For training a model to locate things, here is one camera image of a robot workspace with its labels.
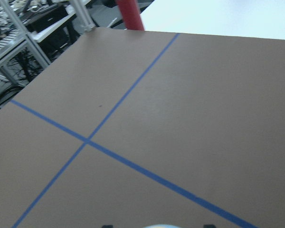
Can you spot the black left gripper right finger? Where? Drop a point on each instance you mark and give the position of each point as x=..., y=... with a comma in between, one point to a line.
x=209, y=226

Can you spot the light blue call bell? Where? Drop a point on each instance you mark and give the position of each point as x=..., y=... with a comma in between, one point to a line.
x=161, y=226

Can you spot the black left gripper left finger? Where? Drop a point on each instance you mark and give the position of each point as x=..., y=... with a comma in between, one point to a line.
x=107, y=226

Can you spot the aluminium frame workbench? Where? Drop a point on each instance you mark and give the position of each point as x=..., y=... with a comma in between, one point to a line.
x=33, y=33

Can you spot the red cylinder post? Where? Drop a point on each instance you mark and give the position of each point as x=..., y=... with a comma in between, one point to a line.
x=130, y=12

